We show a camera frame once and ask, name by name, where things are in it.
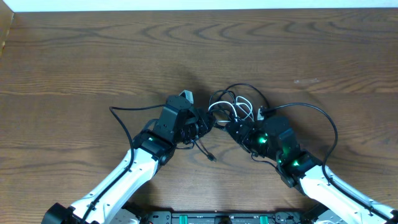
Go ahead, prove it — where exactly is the white usb cable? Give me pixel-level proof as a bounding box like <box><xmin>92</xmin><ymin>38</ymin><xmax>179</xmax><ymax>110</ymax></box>
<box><xmin>207</xmin><ymin>95</ymin><xmax>255</xmax><ymax>124</ymax></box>

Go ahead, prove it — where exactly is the black usb cable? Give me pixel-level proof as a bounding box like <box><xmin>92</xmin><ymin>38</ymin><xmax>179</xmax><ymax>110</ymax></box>
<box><xmin>192</xmin><ymin>83</ymin><xmax>271</xmax><ymax>163</ymax></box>

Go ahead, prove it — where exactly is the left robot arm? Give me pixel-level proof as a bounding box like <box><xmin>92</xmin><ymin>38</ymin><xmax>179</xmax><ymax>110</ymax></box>
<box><xmin>42</xmin><ymin>95</ymin><xmax>216</xmax><ymax>223</ymax></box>

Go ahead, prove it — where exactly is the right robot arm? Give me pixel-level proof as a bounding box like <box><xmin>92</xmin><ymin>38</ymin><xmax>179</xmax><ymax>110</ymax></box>
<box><xmin>225</xmin><ymin>116</ymin><xmax>397</xmax><ymax>223</ymax></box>

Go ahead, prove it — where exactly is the left camera black cable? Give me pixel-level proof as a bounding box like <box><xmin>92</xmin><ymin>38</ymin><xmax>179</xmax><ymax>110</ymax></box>
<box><xmin>79</xmin><ymin>104</ymin><xmax>167</xmax><ymax>224</ymax></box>

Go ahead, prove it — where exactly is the camera black cable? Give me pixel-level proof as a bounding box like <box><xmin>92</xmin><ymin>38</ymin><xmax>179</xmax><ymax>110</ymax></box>
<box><xmin>264</xmin><ymin>102</ymin><xmax>398</xmax><ymax>222</ymax></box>
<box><xmin>79</xmin><ymin>104</ymin><xmax>167</xmax><ymax>224</ymax></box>

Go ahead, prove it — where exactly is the right camera black cable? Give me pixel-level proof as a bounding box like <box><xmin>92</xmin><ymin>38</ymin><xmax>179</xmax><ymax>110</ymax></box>
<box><xmin>264</xmin><ymin>102</ymin><xmax>398</xmax><ymax>222</ymax></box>

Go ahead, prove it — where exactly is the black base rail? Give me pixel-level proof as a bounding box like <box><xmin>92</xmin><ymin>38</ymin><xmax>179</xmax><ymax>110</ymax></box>
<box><xmin>108</xmin><ymin>202</ymin><xmax>340</xmax><ymax>224</ymax></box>

